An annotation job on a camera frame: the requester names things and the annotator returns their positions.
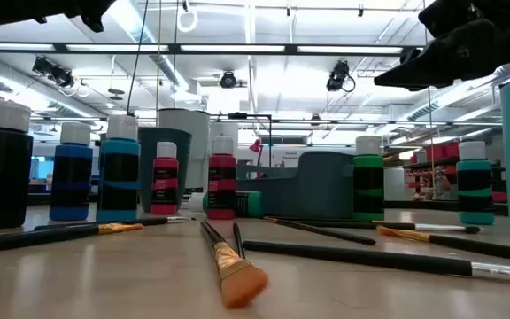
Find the small teal paint bottle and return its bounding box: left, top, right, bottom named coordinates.
left=456, top=140, right=496, bottom=226

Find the small black paint bottle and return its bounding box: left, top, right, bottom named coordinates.
left=0, top=100, right=34, bottom=230

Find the small green paint bottle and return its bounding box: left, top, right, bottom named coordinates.
left=188, top=191, right=265, bottom=219
left=352, top=136, right=385, bottom=222

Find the black paintbrush silver ferrule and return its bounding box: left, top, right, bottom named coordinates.
left=298, top=220, right=483, bottom=235
left=241, top=239, right=510, bottom=285
left=33, top=215, right=197, bottom=231

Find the dark teal brush cup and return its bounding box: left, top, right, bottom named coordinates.
left=138, top=127, right=193, bottom=214

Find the small light blue paint bottle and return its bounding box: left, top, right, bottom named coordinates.
left=96, top=114, right=142, bottom=222

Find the blue-grey plastic caddy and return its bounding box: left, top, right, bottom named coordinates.
left=236, top=151, right=356, bottom=219

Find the small red paint bottle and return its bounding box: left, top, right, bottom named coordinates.
left=206, top=135, right=237, bottom=221
left=151, top=141, right=180, bottom=216

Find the wide orange-bristle paintbrush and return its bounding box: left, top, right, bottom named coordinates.
left=199, top=220, right=270, bottom=310

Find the red storage bins shelf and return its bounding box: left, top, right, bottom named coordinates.
left=407, top=141, right=460, bottom=200

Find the red desk lamp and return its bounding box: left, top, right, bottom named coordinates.
left=249, top=139, right=265, bottom=178

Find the black ceiling camera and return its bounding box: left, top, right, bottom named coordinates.
left=32, top=56, right=75, bottom=89
left=219, top=70, right=237, bottom=89
left=325, top=60, right=356, bottom=93

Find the black hanging cable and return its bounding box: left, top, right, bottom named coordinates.
left=125, top=0, right=150, bottom=117

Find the yellow hanging cable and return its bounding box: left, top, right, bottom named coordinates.
left=155, top=0, right=163, bottom=128

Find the black aluminium rig frame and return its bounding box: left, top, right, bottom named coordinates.
left=0, top=42, right=424, bottom=57

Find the white cable ring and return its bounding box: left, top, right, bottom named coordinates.
left=176, top=8, right=199, bottom=34

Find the black background frame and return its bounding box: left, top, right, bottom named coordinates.
left=210, top=113, right=274, bottom=154

